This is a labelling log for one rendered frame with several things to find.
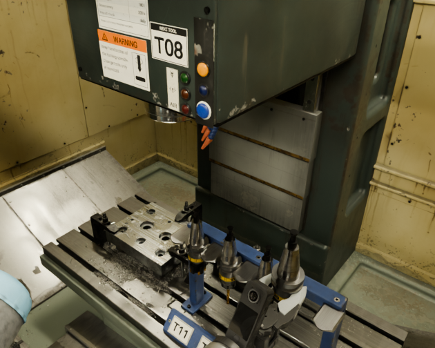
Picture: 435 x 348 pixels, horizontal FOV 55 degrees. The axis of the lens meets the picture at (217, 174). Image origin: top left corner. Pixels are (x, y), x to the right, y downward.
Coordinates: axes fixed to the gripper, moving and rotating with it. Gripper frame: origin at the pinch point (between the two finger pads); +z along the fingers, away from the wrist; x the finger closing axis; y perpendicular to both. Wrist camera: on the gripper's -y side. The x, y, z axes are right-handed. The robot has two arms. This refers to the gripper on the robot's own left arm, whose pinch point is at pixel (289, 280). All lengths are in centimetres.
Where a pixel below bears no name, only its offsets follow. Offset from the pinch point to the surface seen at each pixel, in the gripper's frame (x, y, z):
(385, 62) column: -22, -14, 100
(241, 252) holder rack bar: -20.2, 13.4, 11.7
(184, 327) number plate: -31, 41, 0
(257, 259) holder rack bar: -15.5, 13.3, 12.3
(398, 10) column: -22, -32, 101
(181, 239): -36.4, 14.5, 6.1
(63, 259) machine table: -88, 46, -4
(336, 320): 8.3, 14.1, 8.6
